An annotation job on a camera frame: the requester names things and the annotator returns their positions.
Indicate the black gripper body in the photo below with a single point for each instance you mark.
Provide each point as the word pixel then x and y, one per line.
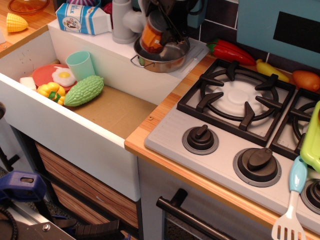
pixel 175 13

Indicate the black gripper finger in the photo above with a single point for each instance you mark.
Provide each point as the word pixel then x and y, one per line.
pixel 150 6
pixel 170 34

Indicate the orange toy beans can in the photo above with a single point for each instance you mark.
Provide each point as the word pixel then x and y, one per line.
pixel 150 39

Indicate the stainless steel pot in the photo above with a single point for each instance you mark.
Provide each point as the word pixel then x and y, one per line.
pixel 169 60

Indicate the grey toy faucet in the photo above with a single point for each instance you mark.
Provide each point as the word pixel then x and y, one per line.
pixel 127 23

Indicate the red toy chili pepper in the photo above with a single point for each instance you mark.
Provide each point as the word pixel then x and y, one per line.
pixel 225 50

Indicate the toy milk carton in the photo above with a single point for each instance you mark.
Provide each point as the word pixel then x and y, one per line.
pixel 83 19

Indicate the purple toy vegetable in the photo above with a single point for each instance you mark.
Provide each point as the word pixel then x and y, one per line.
pixel 90 3

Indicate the mint green plastic cup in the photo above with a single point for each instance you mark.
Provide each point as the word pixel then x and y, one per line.
pixel 81 65

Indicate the green toy bitter melon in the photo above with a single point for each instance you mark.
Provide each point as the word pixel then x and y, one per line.
pixel 84 91

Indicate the black stove grate left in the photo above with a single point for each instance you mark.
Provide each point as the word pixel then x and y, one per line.
pixel 238 100

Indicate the black stove grate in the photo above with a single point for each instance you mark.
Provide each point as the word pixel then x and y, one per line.
pixel 290 135
pixel 238 100

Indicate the white toy sink basin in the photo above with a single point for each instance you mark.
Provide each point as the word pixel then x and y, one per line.
pixel 91 137

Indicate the black stove knob left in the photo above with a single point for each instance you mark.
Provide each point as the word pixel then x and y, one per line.
pixel 200 140

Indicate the black stove knob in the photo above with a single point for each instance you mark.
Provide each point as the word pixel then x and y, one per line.
pixel 310 195
pixel 257 167
pixel 200 140

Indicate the toy fried egg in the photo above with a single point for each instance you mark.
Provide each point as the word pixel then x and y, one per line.
pixel 64 77

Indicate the grey toy stove top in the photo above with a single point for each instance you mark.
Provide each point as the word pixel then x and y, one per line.
pixel 166 139

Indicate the orange transparent bowl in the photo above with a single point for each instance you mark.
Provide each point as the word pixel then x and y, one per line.
pixel 27 7

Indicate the yellow toy bell pepper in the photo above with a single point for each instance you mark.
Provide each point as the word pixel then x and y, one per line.
pixel 53 91

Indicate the yellow toy corn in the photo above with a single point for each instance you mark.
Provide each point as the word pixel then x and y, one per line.
pixel 15 23

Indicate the orange toy vegetable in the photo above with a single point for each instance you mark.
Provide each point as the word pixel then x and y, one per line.
pixel 306 80

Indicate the white toy block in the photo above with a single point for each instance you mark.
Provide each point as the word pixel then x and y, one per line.
pixel 28 82

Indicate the black stove knob middle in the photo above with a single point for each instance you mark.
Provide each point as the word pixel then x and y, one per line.
pixel 257 167

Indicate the black stove grate right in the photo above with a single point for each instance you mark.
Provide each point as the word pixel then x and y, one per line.
pixel 290 135

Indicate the green plastic container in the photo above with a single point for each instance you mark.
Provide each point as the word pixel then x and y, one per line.
pixel 310 150

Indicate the wooden drawer front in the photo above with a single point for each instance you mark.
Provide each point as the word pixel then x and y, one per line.
pixel 83 195

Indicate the blue clamp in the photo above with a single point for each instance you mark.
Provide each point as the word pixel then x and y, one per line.
pixel 22 186

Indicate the black stove knob right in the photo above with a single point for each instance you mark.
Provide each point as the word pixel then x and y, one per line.
pixel 310 195

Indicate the blue white toy spatula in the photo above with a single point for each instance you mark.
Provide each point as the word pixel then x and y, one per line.
pixel 288 227

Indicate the black oven door handle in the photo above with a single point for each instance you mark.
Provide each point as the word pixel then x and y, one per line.
pixel 173 207

